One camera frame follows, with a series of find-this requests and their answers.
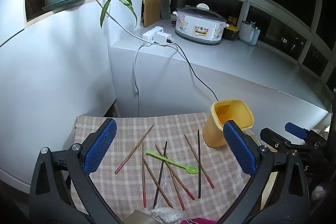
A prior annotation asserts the yellow plastic utensil cup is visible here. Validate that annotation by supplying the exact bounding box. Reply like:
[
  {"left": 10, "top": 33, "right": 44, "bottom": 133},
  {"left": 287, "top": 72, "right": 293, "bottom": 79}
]
[{"left": 202, "top": 99, "right": 255, "bottom": 148}]

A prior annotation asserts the black chopstick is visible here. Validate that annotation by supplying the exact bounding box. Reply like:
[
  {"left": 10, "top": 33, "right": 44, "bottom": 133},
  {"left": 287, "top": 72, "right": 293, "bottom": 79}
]
[
  {"left": 153, "top": 141, "right": 167, "bottom": 208},
  {"left": 197, "top": 130, "right": 202, "bottom": 199}
]

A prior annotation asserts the green plastic spoon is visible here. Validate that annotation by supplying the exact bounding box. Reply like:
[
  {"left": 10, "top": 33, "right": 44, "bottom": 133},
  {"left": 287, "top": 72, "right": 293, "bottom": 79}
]
[{"left": 145, "top": 149, "right": 199, "bottom": 174}]

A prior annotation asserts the brown chopstick long diagonal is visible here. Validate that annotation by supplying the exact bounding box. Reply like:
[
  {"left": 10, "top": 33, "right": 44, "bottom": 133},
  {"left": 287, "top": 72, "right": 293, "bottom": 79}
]
[{"left": 154, "top": 144, "right": 196, "bottom": 201}]

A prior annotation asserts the brown chopstick vertical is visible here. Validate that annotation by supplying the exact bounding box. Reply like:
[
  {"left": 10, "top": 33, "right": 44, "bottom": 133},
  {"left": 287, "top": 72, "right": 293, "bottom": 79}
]
[{"left": 141, "top": 143, "right": 147, "bottom": 208}]

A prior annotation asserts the brown chopstick crossing low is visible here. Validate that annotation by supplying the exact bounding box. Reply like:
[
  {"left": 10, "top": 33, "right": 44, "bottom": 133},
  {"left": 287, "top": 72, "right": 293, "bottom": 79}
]
[{"left": 142, "top": 159, "right": 173, "bottom": 209}]

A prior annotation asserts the brown chopstick short diagonal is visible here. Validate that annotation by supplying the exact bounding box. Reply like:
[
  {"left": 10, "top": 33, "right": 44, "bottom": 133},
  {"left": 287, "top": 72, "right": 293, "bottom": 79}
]
[{"left": 170, "top": 171, "right": 186, "bottom": 211}]

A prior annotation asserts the right gloved hand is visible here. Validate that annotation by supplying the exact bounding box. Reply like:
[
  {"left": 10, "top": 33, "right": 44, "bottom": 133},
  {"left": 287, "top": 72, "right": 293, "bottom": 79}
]
[{"left": 311, "top": 184, "right": 328, "bottom": 201}]

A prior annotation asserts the pink plaid cloth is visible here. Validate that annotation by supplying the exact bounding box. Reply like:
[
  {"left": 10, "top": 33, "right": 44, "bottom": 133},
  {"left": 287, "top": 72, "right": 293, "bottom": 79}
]
[{"left": 90, "top": 113, "right": 249, "bottom": 221}]

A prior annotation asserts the light blue appliance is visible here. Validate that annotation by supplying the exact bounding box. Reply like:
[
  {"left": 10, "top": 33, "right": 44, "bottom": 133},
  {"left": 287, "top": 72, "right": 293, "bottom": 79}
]
[{"left": 239, "top": 21, "right": 260, "bottom": 46}]

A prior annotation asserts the black yellow pot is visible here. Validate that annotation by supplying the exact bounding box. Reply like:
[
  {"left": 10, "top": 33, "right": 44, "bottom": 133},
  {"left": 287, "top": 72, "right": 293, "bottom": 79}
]
[{"left": 222, "top": 24, "right": 239, "bottom": 41}]

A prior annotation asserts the floral white slow cooker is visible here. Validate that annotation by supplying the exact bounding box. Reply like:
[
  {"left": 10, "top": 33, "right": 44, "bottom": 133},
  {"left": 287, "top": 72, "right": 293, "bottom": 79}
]
[{"left": 173, "top": 3, "right": 229, "bottom": 45}]

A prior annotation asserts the white power strip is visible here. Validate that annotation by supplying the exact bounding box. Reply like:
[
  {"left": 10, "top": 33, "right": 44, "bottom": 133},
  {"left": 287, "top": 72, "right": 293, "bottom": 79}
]
[{"left": 142, "top": 26, "right": 171, "bottom": 47}]

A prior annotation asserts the grey cutting board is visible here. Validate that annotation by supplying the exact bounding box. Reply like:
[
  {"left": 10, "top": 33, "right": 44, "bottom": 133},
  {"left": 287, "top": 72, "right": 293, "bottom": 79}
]
[{"left": 160, "top": 0, "right": 171, "bottom": 20}]

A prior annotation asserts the black power cable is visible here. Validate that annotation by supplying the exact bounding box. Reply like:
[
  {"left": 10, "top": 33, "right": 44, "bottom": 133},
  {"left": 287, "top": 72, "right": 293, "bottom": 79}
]
[{"left": 167, "top": 40, "right": 219, "bottom": 102}]

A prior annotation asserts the white power cable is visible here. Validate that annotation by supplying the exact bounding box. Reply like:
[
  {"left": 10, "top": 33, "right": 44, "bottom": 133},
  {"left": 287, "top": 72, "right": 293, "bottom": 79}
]
[{"left": 133, "top": 41, "right": 145, "bottom": 118}]

